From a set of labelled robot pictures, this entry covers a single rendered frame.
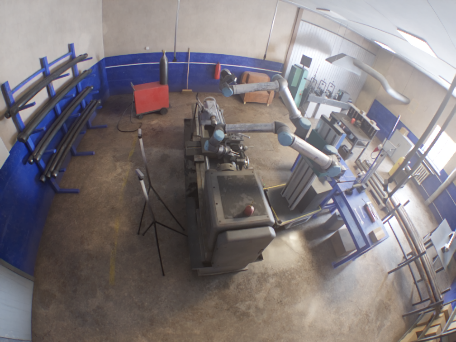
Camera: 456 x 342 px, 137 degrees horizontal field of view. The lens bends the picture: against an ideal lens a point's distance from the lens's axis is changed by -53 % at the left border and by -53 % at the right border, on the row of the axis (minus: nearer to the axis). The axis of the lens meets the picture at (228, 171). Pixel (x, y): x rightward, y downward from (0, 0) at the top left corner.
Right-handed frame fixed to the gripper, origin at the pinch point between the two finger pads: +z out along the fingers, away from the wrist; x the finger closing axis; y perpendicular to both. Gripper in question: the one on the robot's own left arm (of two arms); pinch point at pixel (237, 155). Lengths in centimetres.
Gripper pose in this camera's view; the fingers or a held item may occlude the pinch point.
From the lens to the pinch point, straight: 184.7
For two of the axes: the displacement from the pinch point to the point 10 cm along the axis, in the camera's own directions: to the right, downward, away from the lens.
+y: 5.0, -6.4, -5.8
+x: -1.6, -7.3, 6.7
